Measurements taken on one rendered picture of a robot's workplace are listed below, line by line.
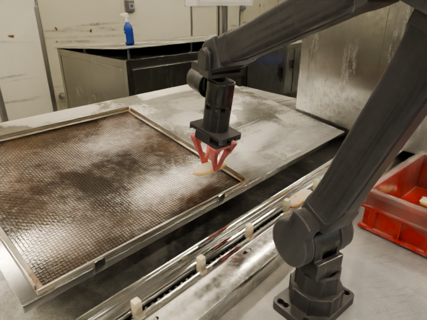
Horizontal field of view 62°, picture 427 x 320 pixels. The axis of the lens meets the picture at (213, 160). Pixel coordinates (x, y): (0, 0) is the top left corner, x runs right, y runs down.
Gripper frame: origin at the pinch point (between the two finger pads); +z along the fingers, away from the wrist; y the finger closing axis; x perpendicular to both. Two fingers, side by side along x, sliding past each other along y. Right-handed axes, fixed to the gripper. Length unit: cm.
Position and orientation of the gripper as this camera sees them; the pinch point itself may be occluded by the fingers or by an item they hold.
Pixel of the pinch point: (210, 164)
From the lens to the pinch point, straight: 80.9
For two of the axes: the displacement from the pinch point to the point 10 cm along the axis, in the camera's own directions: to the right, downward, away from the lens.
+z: -1.2, 8.6, 4.9
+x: 7.3, -2.7, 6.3
